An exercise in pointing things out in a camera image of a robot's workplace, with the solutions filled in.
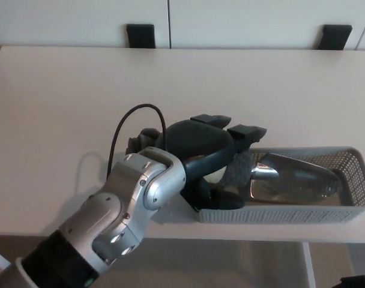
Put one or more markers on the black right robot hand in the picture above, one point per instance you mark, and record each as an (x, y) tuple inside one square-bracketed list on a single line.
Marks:
[(358, 282)]

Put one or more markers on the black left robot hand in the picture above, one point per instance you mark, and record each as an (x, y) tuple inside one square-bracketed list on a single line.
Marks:
[(194, 141)]

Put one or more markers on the white desk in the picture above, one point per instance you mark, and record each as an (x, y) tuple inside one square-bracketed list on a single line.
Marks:
[(80, 90)]

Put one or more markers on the grey perforated plastic basket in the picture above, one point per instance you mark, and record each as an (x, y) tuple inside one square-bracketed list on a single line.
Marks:
[(290, 214)]

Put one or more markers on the white cabinet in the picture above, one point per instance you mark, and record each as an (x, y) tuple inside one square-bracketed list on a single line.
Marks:
[(230, 18)]

